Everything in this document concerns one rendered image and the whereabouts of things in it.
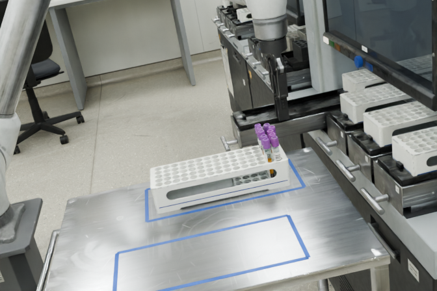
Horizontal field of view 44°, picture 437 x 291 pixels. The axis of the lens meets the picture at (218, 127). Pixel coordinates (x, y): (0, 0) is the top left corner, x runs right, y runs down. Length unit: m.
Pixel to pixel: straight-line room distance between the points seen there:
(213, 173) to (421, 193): 0.43
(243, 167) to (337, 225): 0.25
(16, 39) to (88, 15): 3.49
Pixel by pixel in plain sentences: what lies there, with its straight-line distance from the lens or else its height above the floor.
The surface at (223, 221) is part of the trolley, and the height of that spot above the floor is 0.82.
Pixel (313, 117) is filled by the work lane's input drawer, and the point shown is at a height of 0.80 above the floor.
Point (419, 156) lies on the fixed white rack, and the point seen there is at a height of 0.86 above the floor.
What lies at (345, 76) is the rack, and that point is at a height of 0.87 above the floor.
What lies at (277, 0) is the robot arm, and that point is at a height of 1.15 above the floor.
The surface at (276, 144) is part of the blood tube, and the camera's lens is 1.12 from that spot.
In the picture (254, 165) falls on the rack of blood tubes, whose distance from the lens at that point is 1.15.
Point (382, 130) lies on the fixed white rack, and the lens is 1.29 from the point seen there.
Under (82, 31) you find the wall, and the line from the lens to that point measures 5.03.
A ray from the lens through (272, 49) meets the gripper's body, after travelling 1.43.
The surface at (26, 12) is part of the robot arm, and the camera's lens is 1.52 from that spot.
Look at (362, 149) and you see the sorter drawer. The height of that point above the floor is 0.80.
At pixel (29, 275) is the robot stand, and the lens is 1.57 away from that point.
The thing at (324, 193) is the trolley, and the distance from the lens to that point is 1.13.
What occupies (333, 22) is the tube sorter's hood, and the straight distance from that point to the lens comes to 1.56.
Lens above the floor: 1.41
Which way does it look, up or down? 23 degrees down
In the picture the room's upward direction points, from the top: 10 degrees counter-clockwise
